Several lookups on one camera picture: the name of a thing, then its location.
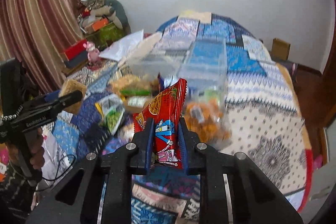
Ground brown wooden door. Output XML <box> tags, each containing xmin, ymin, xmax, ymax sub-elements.
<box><xmin>294</xmin><ymin>16</ymin><xmax>336</xmax><ymax>167</ymax></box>

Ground white pillow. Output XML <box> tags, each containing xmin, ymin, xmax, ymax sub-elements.
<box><xmin>99</xmin><ymin>30</ymin><xmax>144</xmax><ymax>61</ymax></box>

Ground clear plastic storage box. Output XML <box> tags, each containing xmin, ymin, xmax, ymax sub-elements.
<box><xmin>126</xmin><ymin>38</ymin><xmax>232</xmax><ymax>150</ymax></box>

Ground green peas snack bag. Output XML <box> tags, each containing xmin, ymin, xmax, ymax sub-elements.
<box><xmin>94</xmin><ymin>94</ymin><xmax>125</xmax><ymax>136</ymax></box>

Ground brown cardboard box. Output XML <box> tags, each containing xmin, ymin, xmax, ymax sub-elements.
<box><xmin>271</xmin><ymin>38</ymin><xmax>290</xmax><ymax>60</ymax></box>

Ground person left hand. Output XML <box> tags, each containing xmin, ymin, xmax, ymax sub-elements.
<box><xmin>4</xmin><ymin>127</ymin><xmax>46</xmax><ymax>171</ymax></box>

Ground red cartoon snack bag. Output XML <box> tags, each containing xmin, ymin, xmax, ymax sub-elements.
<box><xmin>133</xmin><ymin>78</ymin><xmax>187</xmax><ymax>169</ymax></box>

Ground beige square cake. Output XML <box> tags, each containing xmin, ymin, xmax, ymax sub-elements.
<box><xmin>58</xmin><ymin>79</ymin><xmax>87</xmax><ymax>115</ymax></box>

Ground pink plush toy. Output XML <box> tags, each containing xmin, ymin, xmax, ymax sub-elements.
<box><xmin>83</xmin><ymin>41</ymin><xmax>100</xmax><ymax>65</ymax></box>

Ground green-sealed clear cookie bag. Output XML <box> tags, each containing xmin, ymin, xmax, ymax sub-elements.
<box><xmin>108</xmin><ymin>75</ymin><xmax>152</xmax><ymax>97</ymax></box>

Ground striped red curtain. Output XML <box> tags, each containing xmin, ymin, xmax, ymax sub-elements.
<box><xmin>1</xmin><ymin>0</ymin><xmax>83</xmax><ymax>93</ymax></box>

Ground patchwork blue bed quilt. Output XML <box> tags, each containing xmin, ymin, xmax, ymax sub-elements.
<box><xmin>27</xmin><ymin>15</ymin><xmax>312</xmax><ymax>223</ymax></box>

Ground orange bread snack pack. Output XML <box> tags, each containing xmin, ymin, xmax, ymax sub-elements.
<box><xmin>183</xmin><ymin>99</ymin><xmax>232</xmax><ymax>145</ymax></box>

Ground red and navy boxes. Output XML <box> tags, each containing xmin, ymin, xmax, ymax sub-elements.
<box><xmin>60</xmin><ymin>39</ymin><xmax>88</xmax><ymax>68</ymax></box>

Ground pile of clothes and boxes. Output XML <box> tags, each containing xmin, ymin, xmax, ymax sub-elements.
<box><xmin>77</xmin><ymin>0</ymin><xmax>131</xmax><ymax>50</ymax></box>

